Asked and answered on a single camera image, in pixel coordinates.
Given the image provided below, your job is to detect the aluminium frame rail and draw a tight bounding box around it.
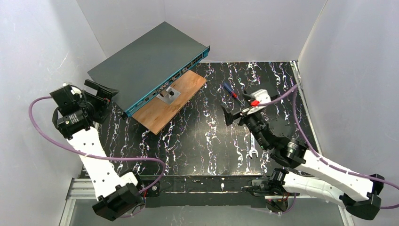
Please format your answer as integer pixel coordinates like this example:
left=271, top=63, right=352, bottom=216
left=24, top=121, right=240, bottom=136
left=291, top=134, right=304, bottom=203
left=59, top=178, right=96, bottom=226

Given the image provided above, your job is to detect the silver metal mount bracket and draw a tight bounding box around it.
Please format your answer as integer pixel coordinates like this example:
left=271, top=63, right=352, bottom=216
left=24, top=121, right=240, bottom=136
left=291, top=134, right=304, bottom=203
left=156, top=86, right=181, bottom=105

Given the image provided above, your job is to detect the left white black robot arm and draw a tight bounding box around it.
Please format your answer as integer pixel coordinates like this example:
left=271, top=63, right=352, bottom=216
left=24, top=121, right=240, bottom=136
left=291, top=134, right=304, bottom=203
left=50, top=80, right=145, bottom=221

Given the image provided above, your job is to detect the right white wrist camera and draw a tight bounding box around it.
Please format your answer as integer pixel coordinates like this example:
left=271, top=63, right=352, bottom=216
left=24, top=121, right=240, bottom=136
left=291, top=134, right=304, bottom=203
left=243, top=89, right=271, bottom=115

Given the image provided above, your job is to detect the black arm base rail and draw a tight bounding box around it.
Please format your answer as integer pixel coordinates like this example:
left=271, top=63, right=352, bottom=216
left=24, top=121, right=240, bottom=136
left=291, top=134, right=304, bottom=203
left=146, top=175, right=278, bottom=208

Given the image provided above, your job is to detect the dark teal network switch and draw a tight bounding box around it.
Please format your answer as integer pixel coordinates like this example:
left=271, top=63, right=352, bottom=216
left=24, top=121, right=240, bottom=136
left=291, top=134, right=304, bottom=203
left=88, top=22, right=210, bottom=119

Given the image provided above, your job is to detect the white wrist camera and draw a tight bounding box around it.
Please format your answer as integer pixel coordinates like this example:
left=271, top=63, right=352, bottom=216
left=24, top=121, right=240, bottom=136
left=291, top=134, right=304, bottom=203
left=62, top=82, right=83, bottom=97
left=243, top=89, right=271, bottom=115

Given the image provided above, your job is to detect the silver open-end wrench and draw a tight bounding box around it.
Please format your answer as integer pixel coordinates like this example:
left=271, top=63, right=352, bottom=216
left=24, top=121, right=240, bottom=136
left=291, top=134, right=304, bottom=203
left=248, top=134, right=259, bottom=158

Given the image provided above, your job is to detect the blue red screwdriver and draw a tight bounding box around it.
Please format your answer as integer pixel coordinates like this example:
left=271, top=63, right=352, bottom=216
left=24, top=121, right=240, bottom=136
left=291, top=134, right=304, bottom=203
left=223, top=82, right=244, bottom=106

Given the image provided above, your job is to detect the wooden base board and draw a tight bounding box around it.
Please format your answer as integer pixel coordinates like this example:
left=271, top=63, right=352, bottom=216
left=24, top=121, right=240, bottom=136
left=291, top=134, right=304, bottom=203
left=132, top=70, right=207, bottom=135

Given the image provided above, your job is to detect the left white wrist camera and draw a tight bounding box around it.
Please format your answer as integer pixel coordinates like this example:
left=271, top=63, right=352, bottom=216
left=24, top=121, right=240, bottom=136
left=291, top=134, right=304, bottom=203
left=62, top=82, right=83, bottom=97

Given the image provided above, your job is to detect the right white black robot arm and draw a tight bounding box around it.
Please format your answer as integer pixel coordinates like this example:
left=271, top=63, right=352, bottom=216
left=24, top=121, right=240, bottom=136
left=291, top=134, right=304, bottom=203
left=223, top=90, right=383, bottom=220

